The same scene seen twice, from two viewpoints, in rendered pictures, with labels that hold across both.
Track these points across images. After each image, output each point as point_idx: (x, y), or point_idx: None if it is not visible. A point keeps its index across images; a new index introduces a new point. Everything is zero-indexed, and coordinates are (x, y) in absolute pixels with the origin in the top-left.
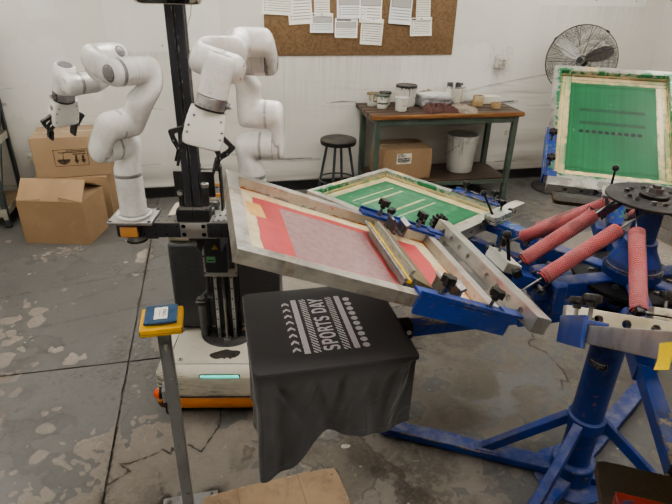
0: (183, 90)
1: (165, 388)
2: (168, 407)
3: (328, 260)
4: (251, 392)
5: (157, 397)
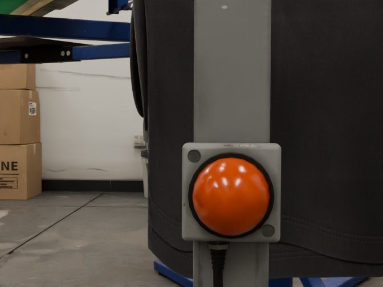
0: None
1: (269, 127)
2: (268, 286)
3: None
4: (190, 241)
5: (268, 204)
